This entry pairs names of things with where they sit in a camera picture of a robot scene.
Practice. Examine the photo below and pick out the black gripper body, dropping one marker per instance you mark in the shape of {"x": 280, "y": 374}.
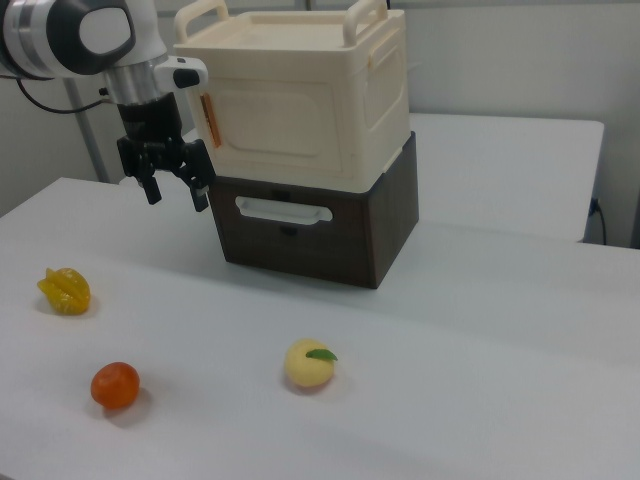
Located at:
{"x": 147, "y": 120}

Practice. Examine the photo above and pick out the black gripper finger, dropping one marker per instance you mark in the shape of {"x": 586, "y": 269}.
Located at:
{"x": 198, "y": 175}
{"x": 150, "y": 185}

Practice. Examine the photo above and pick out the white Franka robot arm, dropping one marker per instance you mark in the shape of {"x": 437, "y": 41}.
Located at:
{"x": 100, "y": 30}

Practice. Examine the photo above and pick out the cream plastic cabinet box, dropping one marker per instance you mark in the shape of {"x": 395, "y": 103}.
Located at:
{"x": 310, "y": 60}

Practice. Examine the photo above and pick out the grey metal pole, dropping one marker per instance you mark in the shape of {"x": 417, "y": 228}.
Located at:
{"x": 89, "y": 135}

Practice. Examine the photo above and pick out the yellow toy starfruit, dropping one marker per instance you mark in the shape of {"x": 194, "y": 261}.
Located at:
{"x": 65, "y": 292}

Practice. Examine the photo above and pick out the dark brown drawer box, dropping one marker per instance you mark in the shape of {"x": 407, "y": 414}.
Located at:
{"x": 320, "y": 250}

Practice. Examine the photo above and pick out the orange toy tangerine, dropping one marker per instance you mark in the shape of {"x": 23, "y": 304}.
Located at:
{"x": 115, "y": 385}

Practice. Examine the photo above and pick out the yellow toy fruit green leaf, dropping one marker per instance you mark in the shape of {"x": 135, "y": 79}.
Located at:
{"x": 307, "y": 370}

